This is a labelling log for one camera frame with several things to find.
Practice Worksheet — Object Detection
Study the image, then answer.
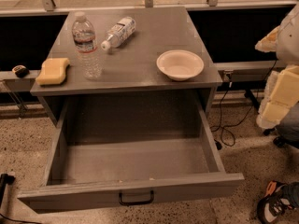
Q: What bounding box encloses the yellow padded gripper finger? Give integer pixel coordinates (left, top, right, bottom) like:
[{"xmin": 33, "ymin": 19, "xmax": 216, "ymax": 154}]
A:
[
  {"xmin": 261, "ymin": 65, "xmax": 299, "ymax": 124},
  {"xmin": 255, "ymin": 26, "xmax": 279, "ymax": 52}
]

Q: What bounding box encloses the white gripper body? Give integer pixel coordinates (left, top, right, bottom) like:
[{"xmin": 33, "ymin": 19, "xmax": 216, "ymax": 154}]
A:
[{"xmin": 277, "ymin": 103, "xmax": 299, "ymax": 142}]

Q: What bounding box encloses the clear water bottle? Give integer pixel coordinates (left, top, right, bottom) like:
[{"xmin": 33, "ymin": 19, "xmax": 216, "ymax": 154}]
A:
[{"xmin": 72, "ymin": 11, "xmax": 102, "ymax": 79}]

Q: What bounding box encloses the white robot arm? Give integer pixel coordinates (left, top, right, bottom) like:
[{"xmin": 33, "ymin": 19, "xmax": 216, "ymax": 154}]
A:
[{"xmin": 255, "ymin": 5, "xmax": 299, "ymax": 147}]

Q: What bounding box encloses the lying labelled plastic bottle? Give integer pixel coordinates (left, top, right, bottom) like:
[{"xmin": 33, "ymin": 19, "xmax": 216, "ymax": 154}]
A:
[{"xmin": 101, "ymin": 17, "xmax": 136, "ymax": 50}]

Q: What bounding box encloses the open grey top drawer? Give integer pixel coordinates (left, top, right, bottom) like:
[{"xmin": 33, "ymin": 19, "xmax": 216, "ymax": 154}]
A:
[{"xmin": 19, "ymin": 91, "xmax": 244, "ymax": 213}]

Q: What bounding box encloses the low grey side shelf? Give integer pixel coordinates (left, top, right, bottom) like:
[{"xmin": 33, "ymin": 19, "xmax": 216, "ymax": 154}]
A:
[{"xmin": 216, "ymin": 61, "xmax": 286, "ymax": 82}]

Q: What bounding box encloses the orange grey sneaker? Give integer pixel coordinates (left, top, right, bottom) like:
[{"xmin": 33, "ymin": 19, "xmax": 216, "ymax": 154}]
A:
[{"xmin": 257, "ymin": 180, "xmax": 299, "ymax": 224}]

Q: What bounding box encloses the white bowl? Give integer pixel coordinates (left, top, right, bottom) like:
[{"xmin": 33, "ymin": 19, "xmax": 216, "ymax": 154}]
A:
[{"xmin": 156, "ymin": 49, "xmax": 204, "ymax": 81}]

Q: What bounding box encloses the grey cabinet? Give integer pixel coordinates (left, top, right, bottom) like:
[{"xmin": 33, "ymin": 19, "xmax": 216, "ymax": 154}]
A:
[{"xmin": 31, "ymin": 7, "xmax": 221, "ymax": 121}]

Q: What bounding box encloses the yellow sponge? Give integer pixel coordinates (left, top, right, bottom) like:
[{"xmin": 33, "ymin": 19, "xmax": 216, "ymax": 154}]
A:
[{"xmin": 36, "ymin": 58, "xmax": 70, "ymax": 86}]

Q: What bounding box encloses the black tape measure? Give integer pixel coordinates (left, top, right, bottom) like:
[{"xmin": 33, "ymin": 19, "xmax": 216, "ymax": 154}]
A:
[{"xmin": 12, "ymin": 65, "xmax": 30, "ymax": 78}]

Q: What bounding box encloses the black floor cable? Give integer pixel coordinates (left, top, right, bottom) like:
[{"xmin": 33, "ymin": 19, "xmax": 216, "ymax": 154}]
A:
[{"xmin": 210, "ymin": 59, "xmax": 278, "ymax": 151}]

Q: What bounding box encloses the black drawer handle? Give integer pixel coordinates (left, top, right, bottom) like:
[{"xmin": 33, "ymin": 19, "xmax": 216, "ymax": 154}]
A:
[{"xmin": 119, "ymin": 190, "xmax": 155, "ymax": 206}]

